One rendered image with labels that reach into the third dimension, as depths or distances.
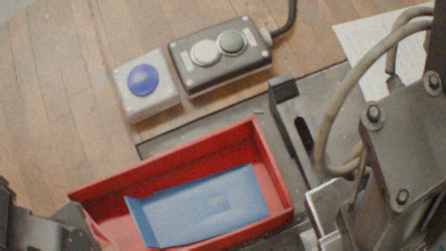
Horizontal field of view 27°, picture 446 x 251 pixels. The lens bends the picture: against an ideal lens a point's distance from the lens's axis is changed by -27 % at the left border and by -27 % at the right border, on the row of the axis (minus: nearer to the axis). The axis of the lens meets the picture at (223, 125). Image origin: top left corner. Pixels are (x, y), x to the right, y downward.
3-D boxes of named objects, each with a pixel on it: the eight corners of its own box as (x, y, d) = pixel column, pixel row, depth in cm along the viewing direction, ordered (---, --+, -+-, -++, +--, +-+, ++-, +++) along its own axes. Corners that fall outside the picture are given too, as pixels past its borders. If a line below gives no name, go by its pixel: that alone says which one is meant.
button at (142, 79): (123, 77, 142) (122, 71, 140) (153, 63, 142) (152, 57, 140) (133, 106, 141) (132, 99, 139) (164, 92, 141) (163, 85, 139)
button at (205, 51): (189, 52, 143) (189, 45, 141) (213, 43, 143) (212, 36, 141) (199, 72, 142) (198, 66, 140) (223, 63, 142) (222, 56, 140)
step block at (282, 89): (269, 109, 142) (268, 80, 133) (292, 100, 142) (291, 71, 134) (291, 158, 140) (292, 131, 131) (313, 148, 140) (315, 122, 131)
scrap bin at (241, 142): (73, 204, 138) (65, 191, 133) (255, 132, 141) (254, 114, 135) (111, 281, 134) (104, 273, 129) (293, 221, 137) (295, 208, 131)
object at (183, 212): (126, 203, 138) (122, 196, 135) (251, 163, 139) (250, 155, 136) (147, 252, 136) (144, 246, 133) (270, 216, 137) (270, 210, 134)
